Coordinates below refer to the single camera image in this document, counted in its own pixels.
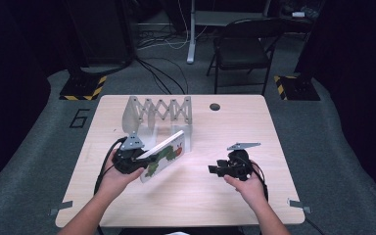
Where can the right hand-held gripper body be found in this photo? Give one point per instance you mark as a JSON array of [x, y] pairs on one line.
[[240, 164]]

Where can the small white device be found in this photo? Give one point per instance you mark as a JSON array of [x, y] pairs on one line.
[[298, 14]]

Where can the dark curtain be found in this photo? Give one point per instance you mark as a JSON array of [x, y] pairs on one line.
[[6, 81], [362, 81]]

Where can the white desk frame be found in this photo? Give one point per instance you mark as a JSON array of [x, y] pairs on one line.
[[191, 39]]

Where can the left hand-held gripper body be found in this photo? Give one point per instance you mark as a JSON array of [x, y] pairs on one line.
[[129, 160]]

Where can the person's dark clothing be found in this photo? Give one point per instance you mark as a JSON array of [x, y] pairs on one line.
[[182, 231]]

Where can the white caterpillar picture book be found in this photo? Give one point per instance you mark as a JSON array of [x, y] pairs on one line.
[[166, 153]]

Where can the black folding chair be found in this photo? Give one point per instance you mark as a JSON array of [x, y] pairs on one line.
[[241, 49]]

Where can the black stand with striped base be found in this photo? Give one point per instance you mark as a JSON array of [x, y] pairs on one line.
[[81, 86], [295, 88]]

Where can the person's right hand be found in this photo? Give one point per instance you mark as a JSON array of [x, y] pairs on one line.
[[249, 189]]

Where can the grey expandable metal book rack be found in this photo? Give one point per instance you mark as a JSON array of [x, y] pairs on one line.
[[158, 111]]

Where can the person's left hand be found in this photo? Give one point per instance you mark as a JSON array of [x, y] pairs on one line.
[[117, 181]]

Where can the black cabinet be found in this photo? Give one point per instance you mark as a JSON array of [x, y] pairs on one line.
[[104, 32]]

